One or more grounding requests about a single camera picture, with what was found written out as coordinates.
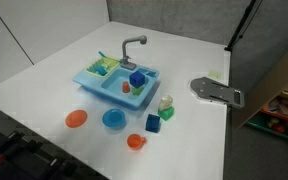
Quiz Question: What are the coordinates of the black stand pole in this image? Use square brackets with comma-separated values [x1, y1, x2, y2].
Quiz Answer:
[224, 0, 264, 52]

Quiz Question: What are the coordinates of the blue sink tap handle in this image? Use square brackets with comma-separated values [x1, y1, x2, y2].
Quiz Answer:
[145, 70, 158, 78]

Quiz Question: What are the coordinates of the blue toy utensil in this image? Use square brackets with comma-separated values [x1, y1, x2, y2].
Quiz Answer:
[98, 50, 110, 60]

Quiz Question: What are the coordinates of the orange toy mug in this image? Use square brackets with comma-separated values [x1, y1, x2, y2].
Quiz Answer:
[126, 133, 147, 151]

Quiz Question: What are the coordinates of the wooden toy shelf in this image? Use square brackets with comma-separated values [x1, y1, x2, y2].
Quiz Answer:
[232, 42, 288, 145]

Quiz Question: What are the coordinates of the green embossed cube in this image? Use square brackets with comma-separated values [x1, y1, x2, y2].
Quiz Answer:
[157, 105, 176, 122]

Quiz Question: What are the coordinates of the cream toy bottle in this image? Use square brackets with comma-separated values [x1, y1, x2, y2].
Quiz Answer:
[159, 94, 174, 110]

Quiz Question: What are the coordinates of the yellow-green dish rack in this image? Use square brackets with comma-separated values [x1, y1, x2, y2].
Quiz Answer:
[85, 56, 121, 79]

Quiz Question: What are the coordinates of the grey toy faucet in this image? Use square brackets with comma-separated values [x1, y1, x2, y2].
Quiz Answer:
[119, 35, 148, 71]

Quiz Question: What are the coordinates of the light green toy block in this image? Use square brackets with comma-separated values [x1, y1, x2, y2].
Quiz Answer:
[130, 85, 145, 97]

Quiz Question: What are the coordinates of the light blue toy sink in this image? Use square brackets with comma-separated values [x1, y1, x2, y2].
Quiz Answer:
[72, 56, 161, 111]

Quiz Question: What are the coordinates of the small blue toy cup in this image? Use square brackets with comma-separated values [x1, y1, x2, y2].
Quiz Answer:
[96, 64, 108, 76]

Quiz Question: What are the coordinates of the blue foam cube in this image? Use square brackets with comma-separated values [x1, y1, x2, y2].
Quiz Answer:
[128, 70, 146, 89]

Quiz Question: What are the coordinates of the pale green sticker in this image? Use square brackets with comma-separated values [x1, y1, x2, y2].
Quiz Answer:
[207, 69, 222, 80]

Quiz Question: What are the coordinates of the orange toy plate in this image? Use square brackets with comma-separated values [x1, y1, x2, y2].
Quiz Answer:
[65, 109, 89, 129]

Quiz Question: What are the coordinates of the dark blue embossed cube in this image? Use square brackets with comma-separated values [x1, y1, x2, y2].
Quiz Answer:
[145, 113, 162, 134]

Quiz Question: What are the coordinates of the small orange toy cup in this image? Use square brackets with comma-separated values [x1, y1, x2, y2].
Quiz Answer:
[121, 81, 131, 94]

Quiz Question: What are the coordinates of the black clamp equipment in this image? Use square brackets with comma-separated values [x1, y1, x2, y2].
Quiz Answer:
[0, 130, 85, 180]

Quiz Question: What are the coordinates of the blue toy bowl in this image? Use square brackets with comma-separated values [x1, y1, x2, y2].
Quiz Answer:
[101, 108, 128, 130]

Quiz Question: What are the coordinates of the grey metal mount plate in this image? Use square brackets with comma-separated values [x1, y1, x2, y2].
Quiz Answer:
[189, 76, 245, 109]

